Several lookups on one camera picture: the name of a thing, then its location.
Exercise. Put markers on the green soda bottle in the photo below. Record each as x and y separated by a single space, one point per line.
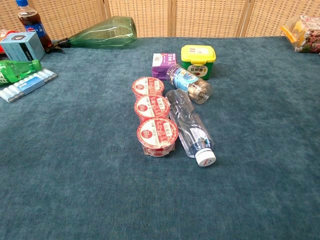
15 71

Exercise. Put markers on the red white yogurt cup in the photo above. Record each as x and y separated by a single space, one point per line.
148 86
157 133
151 107

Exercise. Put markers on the clear jar with blue label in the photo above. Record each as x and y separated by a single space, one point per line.
185 79

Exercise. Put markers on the clear water bottle white cap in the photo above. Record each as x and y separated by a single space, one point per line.
186 120

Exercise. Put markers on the woven wicker folding screen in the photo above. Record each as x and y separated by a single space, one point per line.
200 17

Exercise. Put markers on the teal table cloth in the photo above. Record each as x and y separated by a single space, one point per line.
160 150

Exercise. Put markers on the green glass vase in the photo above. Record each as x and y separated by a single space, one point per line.
107 33

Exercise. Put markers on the light blue cardboard box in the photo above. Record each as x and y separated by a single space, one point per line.
21 47

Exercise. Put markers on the cola bottle with blue cap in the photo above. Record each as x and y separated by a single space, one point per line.
32 22

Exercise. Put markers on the green tub with yellow lid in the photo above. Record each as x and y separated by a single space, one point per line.
198 61

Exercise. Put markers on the white blue ribbed pack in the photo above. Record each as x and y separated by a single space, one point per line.
27 83

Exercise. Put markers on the yellow clear snack package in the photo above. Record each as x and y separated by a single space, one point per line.
293 31

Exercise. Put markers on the purple carton box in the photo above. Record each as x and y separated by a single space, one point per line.
163 65

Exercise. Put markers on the floral print package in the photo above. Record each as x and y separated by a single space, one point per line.
311 37

